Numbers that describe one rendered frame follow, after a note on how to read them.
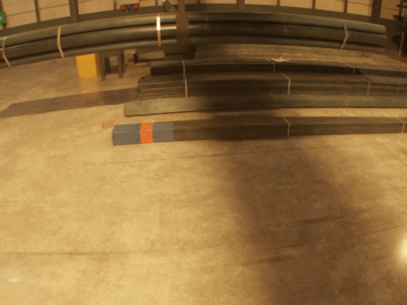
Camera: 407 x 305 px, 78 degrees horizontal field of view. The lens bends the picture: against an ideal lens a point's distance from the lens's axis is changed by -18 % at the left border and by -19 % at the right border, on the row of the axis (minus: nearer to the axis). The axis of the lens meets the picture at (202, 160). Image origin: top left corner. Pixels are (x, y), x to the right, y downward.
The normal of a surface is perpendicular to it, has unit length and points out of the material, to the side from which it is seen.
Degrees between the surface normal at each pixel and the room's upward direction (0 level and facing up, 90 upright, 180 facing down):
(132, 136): 90
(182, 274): 0
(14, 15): 90
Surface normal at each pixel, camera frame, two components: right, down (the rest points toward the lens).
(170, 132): 0.08, 0.51
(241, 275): -0.02, -0.86
